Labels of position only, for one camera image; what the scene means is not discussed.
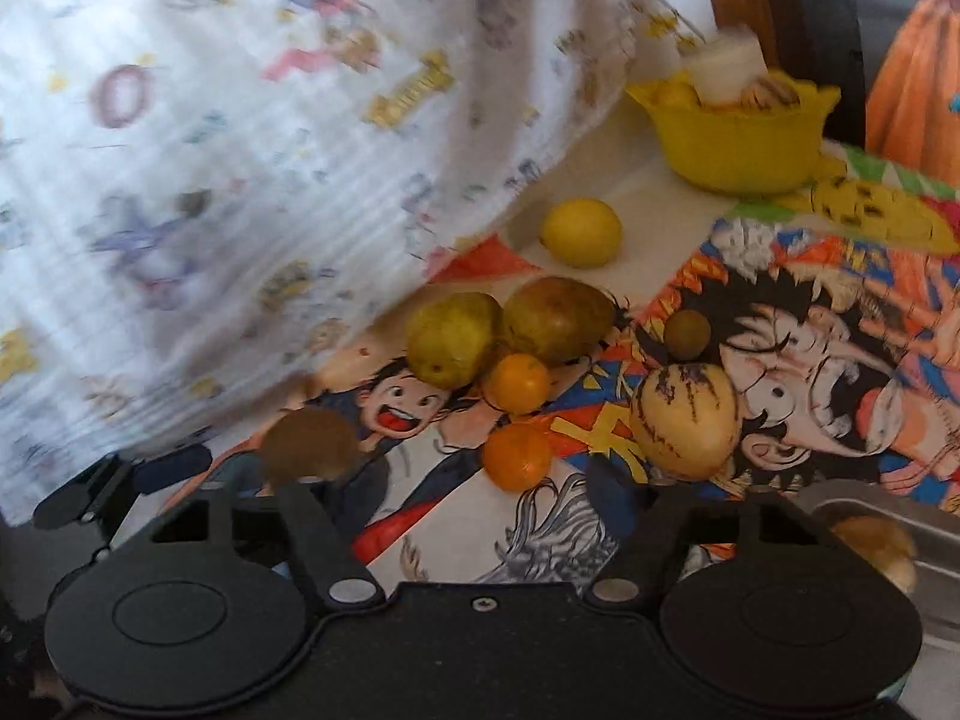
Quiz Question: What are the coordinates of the striped pale melon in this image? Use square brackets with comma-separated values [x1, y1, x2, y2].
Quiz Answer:
[832, 515, 918, 595]

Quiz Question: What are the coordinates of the white glass jar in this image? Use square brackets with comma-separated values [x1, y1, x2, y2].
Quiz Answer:
[682, 26, 768, 106]

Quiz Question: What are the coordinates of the yellow lemon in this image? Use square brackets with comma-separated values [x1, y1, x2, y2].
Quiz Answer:
[539, 199, 623, 270]

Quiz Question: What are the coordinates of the brown kiwi fruit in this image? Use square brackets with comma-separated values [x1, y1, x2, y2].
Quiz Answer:
[256, 406, 363, 484]

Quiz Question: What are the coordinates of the small orange mandarin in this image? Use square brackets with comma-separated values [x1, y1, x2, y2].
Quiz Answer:
[482, 353, 553, 415]

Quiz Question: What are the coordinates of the white cartoon print cloth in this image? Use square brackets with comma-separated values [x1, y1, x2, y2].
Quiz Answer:
[2, 0, 658, 525]

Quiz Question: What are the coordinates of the yellow plastic bowl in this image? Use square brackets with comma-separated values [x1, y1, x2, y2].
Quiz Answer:
[626, 76, 841, 195]

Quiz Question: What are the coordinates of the small brown round fruit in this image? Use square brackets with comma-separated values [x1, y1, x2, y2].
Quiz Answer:
[664, 309, 711, 361]

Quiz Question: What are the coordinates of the painted lady poster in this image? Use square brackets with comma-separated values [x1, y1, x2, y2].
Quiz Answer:
[866, 0, 958, 187]

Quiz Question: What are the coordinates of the yellow fruit in bowl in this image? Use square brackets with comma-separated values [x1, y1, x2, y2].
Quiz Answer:
[649, 73, 701, 109]

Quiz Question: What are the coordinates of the green-yellow pear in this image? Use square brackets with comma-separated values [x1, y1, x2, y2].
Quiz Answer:
[405, 293, 503, 392]

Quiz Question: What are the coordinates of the colourful anime poster mat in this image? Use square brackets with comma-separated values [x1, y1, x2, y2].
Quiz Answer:
[156, 141, 960, 593]

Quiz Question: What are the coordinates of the striped pepino melon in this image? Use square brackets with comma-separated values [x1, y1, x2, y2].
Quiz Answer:
[631, 362, 742, 481]

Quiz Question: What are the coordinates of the dry flower twig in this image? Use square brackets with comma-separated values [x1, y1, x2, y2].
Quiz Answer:
[628, 0, 706, 50]

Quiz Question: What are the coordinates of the grey metal baking tray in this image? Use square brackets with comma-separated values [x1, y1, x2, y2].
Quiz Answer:
[794, 479, 958, 718]

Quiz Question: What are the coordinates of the brownish green pear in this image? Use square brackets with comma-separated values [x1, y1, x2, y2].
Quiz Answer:
[503, 277, 619, 366]

